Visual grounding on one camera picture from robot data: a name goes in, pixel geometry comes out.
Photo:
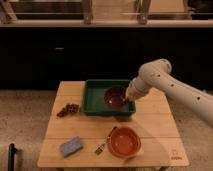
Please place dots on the dark red bowl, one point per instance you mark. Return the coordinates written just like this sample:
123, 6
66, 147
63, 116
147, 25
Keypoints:
115, 97

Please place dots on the orange bowl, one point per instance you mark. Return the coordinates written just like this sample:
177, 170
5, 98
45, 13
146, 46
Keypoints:
123, 142

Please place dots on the wooden folding table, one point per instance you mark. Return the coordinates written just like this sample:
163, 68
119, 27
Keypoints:
153, 122

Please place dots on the wooden shelf rack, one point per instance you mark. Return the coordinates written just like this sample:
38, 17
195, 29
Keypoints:
106, 13

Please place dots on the green plastic tray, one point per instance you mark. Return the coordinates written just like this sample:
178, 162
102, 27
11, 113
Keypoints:
93, 98

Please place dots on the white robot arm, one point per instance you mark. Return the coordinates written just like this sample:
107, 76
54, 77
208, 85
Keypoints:
156, 74

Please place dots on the blue sponge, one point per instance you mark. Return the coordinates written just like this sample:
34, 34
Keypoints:
71, 146

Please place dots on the black post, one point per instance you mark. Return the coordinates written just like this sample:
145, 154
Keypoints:
11, 154

